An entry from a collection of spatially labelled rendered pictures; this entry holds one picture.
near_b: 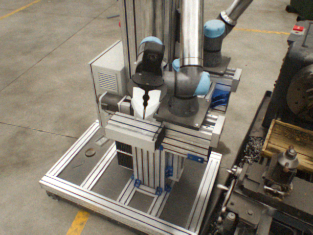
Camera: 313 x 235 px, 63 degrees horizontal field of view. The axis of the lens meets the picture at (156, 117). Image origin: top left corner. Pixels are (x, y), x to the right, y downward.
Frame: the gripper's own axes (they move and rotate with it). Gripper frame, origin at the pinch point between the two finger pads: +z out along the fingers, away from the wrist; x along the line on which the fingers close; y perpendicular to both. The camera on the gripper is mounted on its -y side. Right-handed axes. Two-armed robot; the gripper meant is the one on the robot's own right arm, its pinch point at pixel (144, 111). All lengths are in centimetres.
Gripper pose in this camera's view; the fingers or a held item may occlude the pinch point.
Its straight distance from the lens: 52.3
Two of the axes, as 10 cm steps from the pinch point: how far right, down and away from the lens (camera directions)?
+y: -1.4, 7.6, 6.4
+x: -9.9, -1.3, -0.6
